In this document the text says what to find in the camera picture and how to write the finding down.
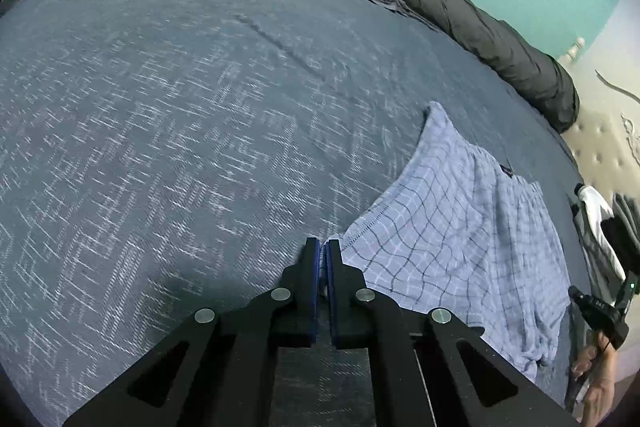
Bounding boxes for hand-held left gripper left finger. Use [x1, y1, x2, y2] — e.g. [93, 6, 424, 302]
[62, 237, 321, 427]

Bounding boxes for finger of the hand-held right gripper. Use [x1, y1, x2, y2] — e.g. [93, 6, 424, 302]
[568, 285, 593, 312]

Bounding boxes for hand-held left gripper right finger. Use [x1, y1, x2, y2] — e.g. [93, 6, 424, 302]
[325, 238, 581, 427]

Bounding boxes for blue plaid shorts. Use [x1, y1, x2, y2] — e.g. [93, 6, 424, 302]
[327, 102, 573, 383]

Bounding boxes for person's right hand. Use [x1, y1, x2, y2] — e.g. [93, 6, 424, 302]
[570, 347, 618, 423]

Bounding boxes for black folded garment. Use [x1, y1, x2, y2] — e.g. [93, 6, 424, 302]
[600, 217, 640, 273]

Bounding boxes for white folded garment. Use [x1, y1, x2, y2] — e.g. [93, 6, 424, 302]
[575, 185, 626, 278]

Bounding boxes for cream tufted headboard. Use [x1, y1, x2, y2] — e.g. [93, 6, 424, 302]
[552, 0, 640, 218]

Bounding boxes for blue patterned bed sheet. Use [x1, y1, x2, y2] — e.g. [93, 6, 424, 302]
[0, 0, 593, 427]

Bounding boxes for cream turned bedpost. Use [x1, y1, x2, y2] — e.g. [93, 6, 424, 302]
[564, 37, 586, 62]

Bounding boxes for dark grey rolled duvet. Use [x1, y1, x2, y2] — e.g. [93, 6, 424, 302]
[206, 0, 581, 134]

